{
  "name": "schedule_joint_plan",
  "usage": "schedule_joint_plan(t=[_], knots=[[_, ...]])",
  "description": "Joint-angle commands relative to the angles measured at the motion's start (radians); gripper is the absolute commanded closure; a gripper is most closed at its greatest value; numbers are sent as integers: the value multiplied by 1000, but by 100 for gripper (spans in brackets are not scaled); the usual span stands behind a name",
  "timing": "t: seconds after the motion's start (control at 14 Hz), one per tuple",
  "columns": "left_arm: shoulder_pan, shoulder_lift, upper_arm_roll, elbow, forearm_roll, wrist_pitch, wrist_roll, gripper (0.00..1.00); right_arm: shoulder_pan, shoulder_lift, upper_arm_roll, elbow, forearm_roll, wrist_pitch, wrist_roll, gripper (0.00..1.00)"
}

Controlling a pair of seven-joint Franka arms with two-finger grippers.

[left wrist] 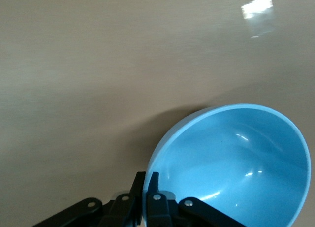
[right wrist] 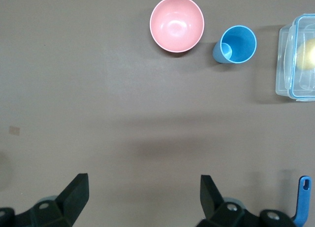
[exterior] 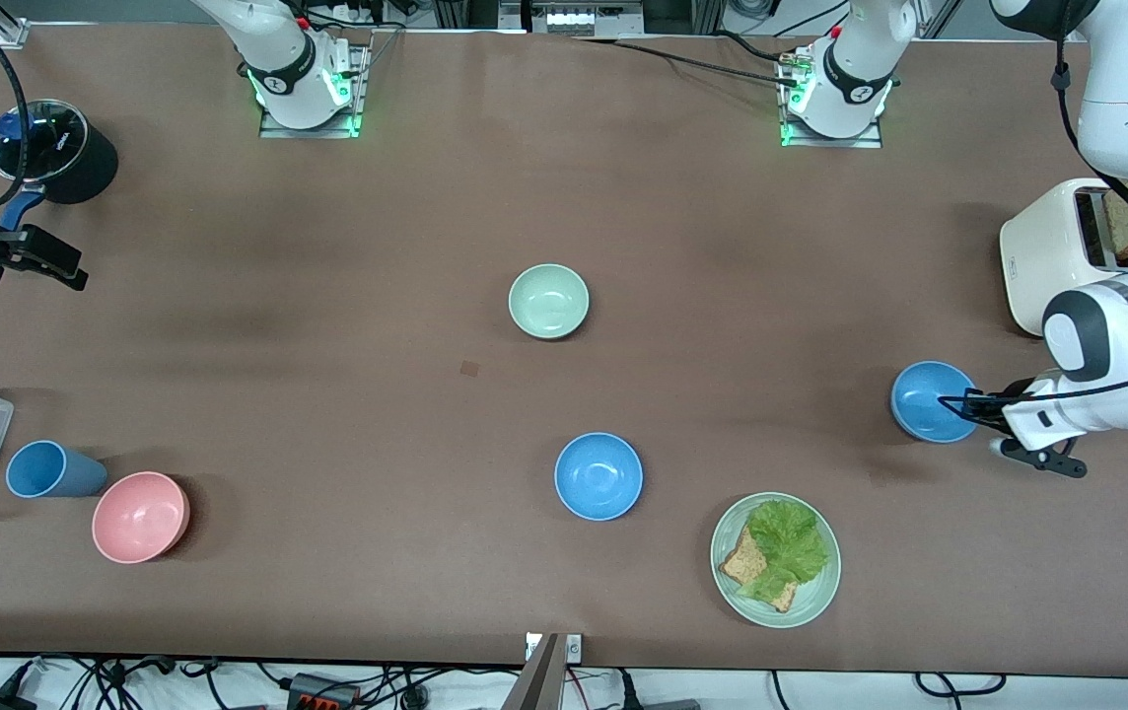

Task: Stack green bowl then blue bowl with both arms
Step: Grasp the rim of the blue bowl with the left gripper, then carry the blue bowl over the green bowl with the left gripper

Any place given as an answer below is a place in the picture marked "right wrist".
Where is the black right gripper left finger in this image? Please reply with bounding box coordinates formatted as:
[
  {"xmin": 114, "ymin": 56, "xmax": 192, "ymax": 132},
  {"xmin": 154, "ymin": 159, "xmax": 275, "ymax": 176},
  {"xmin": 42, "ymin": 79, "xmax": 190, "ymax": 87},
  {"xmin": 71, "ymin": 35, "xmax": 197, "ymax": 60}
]
[{"xmin": 0, "ymin": 172, "xmax": 90, "ymax": 227}]

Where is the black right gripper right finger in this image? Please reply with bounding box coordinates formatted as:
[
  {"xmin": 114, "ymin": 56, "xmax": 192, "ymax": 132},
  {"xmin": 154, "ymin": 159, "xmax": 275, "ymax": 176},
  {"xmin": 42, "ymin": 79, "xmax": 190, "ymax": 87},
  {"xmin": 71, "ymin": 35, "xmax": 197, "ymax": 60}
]
[{"xmin": 196, "ymin": 174, "xmax": 296, "ymax": 227}]

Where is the pink bowl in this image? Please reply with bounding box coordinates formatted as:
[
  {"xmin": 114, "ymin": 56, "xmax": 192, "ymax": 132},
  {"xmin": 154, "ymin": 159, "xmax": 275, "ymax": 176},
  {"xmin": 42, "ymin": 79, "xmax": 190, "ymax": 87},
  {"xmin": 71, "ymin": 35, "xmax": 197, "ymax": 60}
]
[{"xmin": 149, "ymin": 0, "xmax": 205, "ymax": 53}]

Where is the clear plastic container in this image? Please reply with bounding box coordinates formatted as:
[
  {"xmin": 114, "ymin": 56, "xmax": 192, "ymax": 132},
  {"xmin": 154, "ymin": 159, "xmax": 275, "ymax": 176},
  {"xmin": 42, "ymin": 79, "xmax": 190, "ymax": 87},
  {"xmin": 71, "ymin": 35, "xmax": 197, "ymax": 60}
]
[{"xmin": 275, "ymin": 12, "xmax": 315, "ymax": 102}]

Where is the blue cup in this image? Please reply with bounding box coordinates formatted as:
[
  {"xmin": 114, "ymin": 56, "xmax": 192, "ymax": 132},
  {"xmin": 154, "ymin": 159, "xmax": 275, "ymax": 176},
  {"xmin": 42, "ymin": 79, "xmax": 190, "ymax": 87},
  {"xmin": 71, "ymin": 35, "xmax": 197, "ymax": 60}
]
[{"xmin": 212, "ymin": 25, "xmax": 257, "ymax": 65}]

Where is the yellow food piece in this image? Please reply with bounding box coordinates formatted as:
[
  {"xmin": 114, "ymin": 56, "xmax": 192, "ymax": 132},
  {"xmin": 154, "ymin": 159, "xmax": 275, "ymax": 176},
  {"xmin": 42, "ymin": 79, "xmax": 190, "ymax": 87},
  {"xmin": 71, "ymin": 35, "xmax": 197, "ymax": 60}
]
[{"xmin": 296, "ymin": 38, "xmax": 315, "ymax": 70}]

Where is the black pot with blue handle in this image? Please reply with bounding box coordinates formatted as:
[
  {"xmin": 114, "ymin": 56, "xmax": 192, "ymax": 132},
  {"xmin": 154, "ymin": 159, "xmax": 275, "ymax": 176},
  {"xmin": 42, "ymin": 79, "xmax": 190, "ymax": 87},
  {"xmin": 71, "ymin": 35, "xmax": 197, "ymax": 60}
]
[{"xmin": 293, "ymin": 175, "xmax": 312, "ymax": 226}]

